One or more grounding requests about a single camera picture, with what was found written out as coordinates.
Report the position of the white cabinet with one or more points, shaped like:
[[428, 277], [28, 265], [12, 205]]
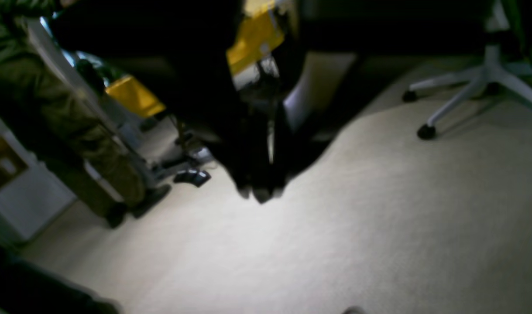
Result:
[[31, 197]]

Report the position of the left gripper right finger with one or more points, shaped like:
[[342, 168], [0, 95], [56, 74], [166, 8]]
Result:
[[340, 36]]

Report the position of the office chair base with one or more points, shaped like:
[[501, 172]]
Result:
[[506, 15]]

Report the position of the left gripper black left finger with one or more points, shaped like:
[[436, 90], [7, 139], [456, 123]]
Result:
[[178, 50]]

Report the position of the person in background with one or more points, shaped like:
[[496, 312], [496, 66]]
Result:
[[50, 121]]

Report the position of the yellow bag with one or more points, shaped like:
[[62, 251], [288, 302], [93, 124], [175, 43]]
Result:
[[135, 97]]

